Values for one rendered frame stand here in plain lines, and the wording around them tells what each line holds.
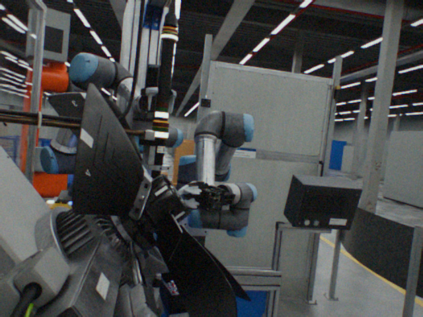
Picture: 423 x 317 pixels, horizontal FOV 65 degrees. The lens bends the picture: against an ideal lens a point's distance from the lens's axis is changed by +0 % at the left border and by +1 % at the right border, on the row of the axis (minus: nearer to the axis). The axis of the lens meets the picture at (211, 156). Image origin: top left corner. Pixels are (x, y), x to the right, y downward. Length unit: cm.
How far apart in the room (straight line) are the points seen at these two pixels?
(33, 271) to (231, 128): 96
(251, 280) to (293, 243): 172
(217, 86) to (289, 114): 67
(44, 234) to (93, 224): 9
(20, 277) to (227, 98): 239
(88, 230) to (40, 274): 23
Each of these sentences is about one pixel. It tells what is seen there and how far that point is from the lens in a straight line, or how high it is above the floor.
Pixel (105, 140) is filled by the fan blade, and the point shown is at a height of 134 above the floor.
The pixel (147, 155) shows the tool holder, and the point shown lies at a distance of 86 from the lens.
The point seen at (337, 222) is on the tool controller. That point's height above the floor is 108.
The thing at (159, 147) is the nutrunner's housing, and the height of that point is 133.
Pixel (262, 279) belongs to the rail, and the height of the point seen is 82.
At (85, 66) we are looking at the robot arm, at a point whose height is 158.
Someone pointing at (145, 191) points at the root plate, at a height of 123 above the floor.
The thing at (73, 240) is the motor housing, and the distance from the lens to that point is 75.
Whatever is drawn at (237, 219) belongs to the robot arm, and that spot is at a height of 109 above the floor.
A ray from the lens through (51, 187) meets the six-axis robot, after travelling 478.
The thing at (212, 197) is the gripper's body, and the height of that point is 118.
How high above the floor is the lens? 136
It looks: 3 degrees down
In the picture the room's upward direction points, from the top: 6 degrees clockwise
